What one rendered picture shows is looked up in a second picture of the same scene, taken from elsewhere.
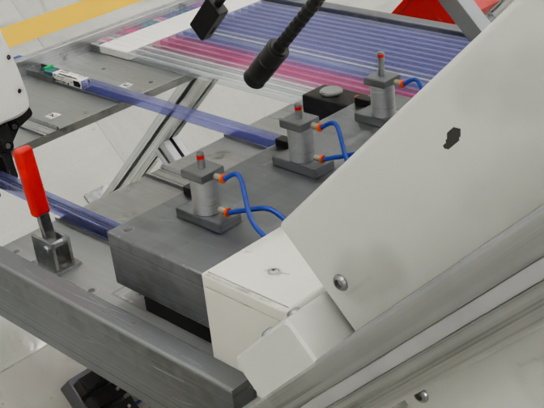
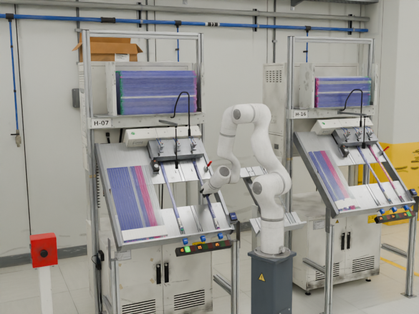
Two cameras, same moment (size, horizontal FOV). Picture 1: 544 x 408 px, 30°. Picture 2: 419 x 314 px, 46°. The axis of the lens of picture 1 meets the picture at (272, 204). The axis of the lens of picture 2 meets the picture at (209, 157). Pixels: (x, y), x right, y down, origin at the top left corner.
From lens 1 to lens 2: 3.46 m
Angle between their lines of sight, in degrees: 104
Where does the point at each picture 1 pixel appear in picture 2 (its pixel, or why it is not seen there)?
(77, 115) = (185, 209)
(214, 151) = (173, 179)
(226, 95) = not seen: outside the picture
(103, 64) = (169, 228)
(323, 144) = (171, 151)
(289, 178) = (180, 147)
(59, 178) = not seen: outside the picture
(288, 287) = (196, 128)
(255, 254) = (196, 133)
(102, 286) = (202, 161)
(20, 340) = not seen: outside the picture
